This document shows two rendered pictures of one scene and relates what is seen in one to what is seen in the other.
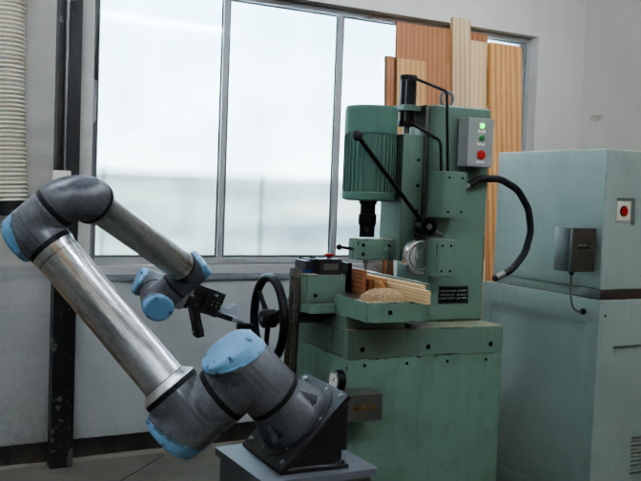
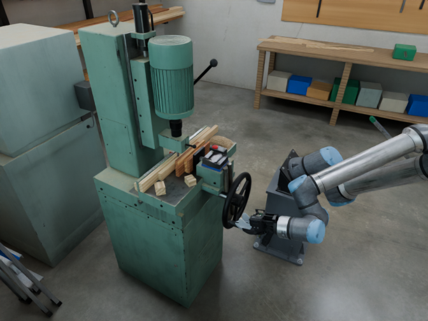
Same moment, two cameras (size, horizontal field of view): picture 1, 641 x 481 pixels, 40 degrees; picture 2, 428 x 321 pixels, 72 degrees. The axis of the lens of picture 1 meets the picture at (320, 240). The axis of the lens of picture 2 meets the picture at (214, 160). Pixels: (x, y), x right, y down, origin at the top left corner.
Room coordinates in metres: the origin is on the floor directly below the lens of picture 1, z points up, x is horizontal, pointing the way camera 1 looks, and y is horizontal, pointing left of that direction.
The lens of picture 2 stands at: (3.47, 0.93, 1.79)
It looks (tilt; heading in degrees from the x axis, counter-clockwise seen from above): 35 degrees down; 234
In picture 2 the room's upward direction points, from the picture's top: 1 degrees clockwise
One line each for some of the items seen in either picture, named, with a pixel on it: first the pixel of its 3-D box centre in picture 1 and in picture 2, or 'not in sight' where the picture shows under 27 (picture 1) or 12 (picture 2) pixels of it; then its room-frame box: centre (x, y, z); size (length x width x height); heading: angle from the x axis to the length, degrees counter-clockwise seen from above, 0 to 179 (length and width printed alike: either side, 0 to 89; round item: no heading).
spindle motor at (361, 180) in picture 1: (369, 154); (172, 78); (2.90, -0.15, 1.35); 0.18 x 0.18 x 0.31
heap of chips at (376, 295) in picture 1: (382, 294); (220, 140); (2.60, -0.19, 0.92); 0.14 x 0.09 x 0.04; 115
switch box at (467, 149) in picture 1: (475, 142); not in sight; (2.91, -0.50, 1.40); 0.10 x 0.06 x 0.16; 115
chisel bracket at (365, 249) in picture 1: (371, 251); (174, 141); (2.91, -0.17, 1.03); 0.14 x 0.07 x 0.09; 115
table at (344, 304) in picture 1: (340, 300); (200, 171); (2.82, -0.07, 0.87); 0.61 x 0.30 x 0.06; 25
